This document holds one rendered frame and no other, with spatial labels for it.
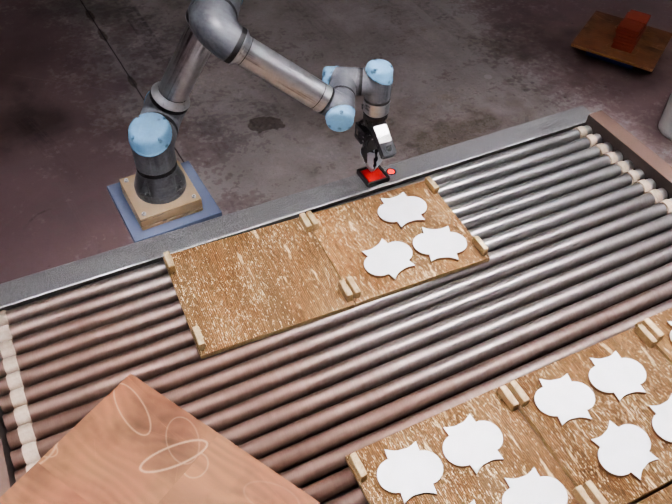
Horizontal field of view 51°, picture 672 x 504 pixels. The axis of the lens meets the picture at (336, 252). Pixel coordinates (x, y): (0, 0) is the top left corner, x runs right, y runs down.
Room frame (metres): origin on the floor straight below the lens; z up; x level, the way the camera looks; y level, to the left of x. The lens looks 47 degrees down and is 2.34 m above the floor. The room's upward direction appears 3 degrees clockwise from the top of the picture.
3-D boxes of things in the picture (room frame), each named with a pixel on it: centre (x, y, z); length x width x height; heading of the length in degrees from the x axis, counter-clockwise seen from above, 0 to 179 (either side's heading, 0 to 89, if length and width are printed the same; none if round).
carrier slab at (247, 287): (1.19, 0.20, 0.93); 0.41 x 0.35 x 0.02; 116
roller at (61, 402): (1.23, -0.13, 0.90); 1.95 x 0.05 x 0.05; 119
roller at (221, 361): (1.19, -0.16, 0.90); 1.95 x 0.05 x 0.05; 119
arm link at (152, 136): (1.55, 0.53, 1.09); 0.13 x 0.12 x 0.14; 0
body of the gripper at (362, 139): (1.67, -0.09, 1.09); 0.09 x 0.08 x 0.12; 29
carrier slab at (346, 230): (1.38, -0.16, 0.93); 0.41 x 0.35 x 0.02; 117
